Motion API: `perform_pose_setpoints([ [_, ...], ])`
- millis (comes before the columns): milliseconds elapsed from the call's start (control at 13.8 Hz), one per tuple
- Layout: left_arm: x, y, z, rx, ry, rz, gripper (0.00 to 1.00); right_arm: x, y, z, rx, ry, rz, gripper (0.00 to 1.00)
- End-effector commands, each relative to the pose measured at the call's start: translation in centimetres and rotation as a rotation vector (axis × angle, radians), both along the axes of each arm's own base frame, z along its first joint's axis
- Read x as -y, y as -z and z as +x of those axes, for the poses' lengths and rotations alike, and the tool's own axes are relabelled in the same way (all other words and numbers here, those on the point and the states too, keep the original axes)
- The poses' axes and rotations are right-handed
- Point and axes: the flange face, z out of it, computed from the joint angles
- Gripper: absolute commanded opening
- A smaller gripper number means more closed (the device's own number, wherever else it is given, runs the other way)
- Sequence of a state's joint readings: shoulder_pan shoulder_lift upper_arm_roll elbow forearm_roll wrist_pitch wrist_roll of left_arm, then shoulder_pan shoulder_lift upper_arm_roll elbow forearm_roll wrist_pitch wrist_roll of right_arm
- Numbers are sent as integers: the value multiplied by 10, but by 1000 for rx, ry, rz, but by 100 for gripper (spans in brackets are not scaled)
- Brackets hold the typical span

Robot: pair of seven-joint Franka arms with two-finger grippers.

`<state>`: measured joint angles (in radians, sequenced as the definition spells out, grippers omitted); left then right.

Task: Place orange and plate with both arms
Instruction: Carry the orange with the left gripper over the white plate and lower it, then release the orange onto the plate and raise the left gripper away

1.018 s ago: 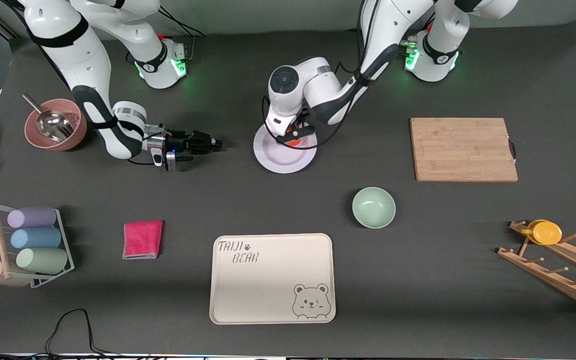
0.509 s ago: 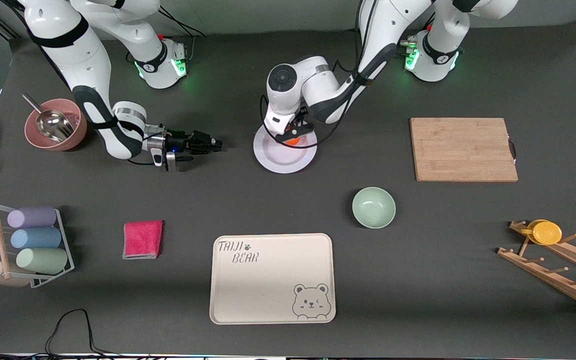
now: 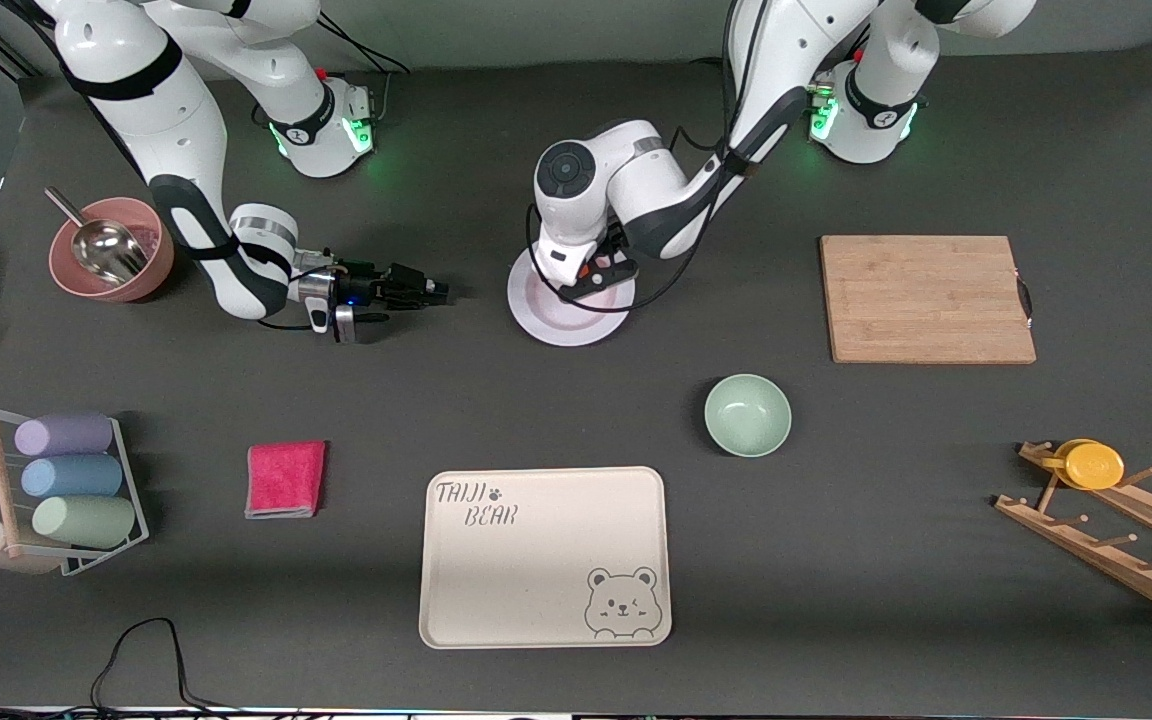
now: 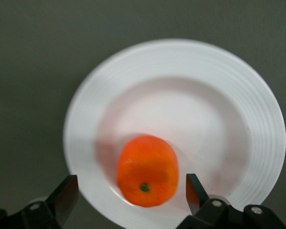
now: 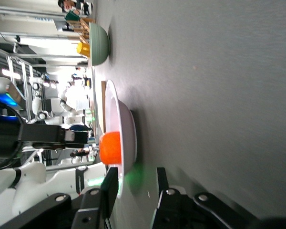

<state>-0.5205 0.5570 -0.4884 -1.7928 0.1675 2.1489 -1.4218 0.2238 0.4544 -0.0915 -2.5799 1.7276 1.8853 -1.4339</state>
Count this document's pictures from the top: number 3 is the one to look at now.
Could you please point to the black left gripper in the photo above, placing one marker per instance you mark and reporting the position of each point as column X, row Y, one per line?
column 616, row 236

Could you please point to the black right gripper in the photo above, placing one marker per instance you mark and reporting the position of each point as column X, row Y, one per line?
column 379, row 286

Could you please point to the white round plate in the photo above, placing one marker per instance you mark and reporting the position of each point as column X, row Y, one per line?
column 576, row 325

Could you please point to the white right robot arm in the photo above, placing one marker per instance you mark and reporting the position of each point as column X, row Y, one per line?
column 156, row 100

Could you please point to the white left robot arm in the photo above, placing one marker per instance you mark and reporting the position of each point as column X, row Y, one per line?
column 656, row 180

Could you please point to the light green bowl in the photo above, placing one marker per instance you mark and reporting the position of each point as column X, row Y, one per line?
column 748, row 415

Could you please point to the pink folded cloth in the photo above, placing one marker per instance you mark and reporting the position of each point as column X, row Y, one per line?
column 286, row 480

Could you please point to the pink bowl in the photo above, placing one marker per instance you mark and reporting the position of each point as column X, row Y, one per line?
column 151, row 280

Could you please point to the beige bear print tray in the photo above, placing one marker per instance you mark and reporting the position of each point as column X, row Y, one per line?
column 536, row 570

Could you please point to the metal scoop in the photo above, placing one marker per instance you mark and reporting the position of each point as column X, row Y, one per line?
column 111, row 250

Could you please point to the wooden cutting board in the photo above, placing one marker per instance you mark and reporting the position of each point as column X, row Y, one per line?
column 921, row 300

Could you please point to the purple cup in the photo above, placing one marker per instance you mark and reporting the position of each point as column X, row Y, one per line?
column 64, row 435

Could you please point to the blue cup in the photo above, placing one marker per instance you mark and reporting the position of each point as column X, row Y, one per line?
column 71, row 476

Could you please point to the green cup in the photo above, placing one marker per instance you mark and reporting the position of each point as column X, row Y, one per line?
column 86, row 521

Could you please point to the yellow mug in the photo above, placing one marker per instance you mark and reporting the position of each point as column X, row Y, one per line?
column 1091, row 466

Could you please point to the wooden mug rack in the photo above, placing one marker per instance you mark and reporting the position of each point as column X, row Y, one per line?
column 1116, row 555

